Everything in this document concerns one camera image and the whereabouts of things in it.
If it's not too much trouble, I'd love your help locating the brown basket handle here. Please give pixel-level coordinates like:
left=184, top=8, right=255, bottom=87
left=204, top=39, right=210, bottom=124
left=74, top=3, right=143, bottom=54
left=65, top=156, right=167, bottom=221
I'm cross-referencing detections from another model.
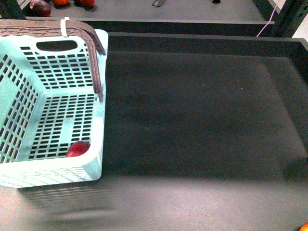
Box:
left=0, top=19, right=106, bottom=102

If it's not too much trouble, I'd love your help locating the light blue plastic basket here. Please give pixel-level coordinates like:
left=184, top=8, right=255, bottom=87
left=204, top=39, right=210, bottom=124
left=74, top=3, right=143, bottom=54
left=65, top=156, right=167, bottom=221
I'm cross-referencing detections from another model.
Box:
left=0, top=36, right=105, bottom=188

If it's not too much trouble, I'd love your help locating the bright red apple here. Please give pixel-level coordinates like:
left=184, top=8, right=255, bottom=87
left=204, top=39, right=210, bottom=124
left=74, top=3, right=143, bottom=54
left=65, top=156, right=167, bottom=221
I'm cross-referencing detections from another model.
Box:
left=75, top=0, right=95, bottom=7

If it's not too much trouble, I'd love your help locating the dark apple at edge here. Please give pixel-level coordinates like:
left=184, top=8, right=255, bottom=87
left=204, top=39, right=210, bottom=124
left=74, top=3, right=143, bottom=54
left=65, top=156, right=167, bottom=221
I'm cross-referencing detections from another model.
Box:
left=29, top=0, right=51, bottom=17

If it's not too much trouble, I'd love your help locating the lower black display tray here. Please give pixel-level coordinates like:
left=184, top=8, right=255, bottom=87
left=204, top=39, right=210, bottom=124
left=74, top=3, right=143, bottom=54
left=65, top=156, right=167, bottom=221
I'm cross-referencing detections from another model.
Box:
left=0, top=33, right=308, bottom=231

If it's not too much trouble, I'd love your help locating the black display tray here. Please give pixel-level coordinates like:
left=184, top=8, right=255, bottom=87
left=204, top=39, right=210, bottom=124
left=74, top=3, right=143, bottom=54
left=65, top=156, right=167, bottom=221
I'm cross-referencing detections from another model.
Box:
left=0, top=0, right=275, bottom=37
left=0, top=33, right=308, bottom=231

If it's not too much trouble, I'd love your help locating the upper black display tray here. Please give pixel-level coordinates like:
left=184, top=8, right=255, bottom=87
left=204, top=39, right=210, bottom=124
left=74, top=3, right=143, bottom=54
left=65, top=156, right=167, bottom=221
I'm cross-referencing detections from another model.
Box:
left=0, top=0, right=275, bottom=37

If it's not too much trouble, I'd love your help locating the grey flat divider bar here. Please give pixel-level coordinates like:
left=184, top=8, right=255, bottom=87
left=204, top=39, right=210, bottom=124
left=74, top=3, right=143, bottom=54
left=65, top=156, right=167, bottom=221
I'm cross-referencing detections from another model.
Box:
left=152, top=0, right=166, bottom=7

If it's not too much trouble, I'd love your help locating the white zip tie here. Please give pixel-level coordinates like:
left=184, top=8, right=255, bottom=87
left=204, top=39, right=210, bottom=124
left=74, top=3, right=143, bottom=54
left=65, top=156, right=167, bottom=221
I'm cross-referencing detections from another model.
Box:
left=60, top=17, right=70, bottom=38

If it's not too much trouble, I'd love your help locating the orange red tomato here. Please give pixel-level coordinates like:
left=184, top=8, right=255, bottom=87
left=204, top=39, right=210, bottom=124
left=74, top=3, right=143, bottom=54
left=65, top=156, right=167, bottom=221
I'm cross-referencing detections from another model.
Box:
left=52, top=0, right=68, bottom=7

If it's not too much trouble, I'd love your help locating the orange fruit at corner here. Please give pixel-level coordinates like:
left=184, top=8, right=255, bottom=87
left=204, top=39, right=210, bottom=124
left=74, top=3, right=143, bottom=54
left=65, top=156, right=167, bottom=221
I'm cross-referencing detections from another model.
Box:
left=299, top=222, right=308, bottom=231

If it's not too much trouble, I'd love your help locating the pink cable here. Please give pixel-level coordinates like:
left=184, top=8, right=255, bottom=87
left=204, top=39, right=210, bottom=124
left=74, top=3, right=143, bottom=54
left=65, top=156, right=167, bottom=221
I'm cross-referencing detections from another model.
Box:
left=256, top=0, right=282, bottom=38

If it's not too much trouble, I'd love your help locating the black perforated shelf post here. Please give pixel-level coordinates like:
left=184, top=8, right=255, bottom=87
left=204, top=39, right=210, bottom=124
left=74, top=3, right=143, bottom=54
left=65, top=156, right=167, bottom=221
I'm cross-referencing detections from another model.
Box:
left=271, top=0, right=308, bottom=38

